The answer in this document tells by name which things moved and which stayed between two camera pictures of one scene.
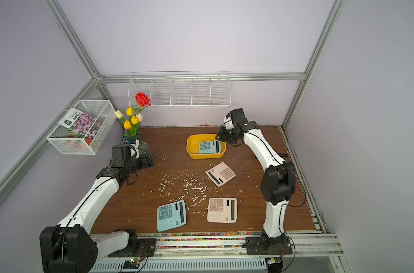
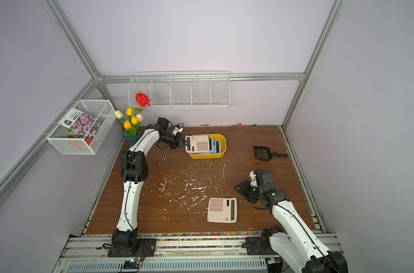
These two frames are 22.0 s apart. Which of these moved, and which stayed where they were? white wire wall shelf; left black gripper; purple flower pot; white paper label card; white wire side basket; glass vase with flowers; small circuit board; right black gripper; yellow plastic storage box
Moved: left black gripper; right black gripper
Stayed: white paper label card; white wire wall shelf; yellow plastic storage box; purple flower pot; glass vase with flowers; small circuit board; white wire side basket
